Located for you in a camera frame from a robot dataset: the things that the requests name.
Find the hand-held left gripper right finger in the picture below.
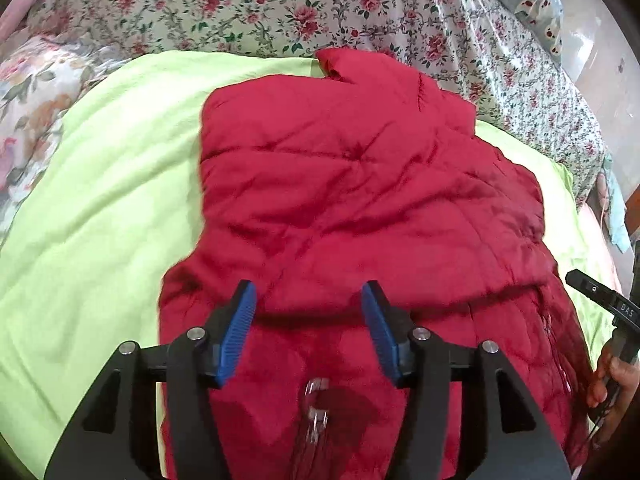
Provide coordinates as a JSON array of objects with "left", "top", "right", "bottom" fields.
[{"left": 361, "top": 280, "right": 573, "bottom": 480}]

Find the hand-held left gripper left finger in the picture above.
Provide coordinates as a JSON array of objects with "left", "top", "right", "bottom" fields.
[{"left": 44, "top": 280, "right": 258, "bottom": 480}]

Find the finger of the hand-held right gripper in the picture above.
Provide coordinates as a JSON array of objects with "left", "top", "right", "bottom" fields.
[{"left": 565, "top": 268, "right": 640, "bottom": 329}]

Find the red quilted jacket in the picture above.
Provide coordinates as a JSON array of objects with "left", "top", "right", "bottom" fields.
[{"left": 157, "top": 46, "right": 593, "bottom": 480}]

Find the person's right hand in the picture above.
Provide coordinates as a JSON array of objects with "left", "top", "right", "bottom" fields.
[{"left": 586, "top": 342, "right": 640, "bottom": 411}]

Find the pink bedsheet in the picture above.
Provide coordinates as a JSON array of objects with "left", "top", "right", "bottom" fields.
[{"left": 577, "top": 202, "right": 626, "bottom": 293}]

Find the light teal cloth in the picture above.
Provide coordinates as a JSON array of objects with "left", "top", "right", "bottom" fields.
[{"left": 602, "top": 155, "right": 633, "bottom": 253}]

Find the light green blanket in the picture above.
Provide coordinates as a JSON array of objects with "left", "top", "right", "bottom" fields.
[{"left": 0, "top": 50, "right": 623, "bottom": 466}]

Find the large flower print pillow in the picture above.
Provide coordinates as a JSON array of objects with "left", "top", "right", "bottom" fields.
[{"left": 0, "top": 35, "right": 131, "bottom": 241}]

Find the rose print bedsheet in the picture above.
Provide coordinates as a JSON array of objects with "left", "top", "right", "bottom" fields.
[{"left": 25, "top": 0, "right": 613, "bottom": 206}]

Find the pink pillow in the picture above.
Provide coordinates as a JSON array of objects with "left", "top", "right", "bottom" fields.
[{"left": 0, "top": 0, "right": 43, "bottom": 43}]

